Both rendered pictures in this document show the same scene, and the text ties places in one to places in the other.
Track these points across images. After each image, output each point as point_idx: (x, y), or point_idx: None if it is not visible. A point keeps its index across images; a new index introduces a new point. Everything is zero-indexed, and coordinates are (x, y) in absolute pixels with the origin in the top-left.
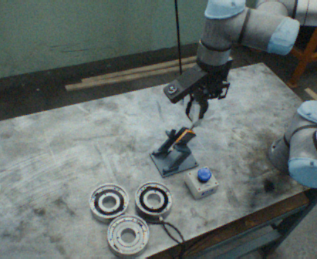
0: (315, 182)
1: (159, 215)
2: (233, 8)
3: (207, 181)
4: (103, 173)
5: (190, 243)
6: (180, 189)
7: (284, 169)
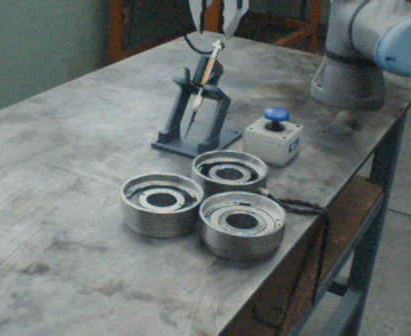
0: None
1: (261, 183)
2: None
3: (285, 128)
4: (101, 188)
5: (286, 299)
6: None
7: (356, 103)
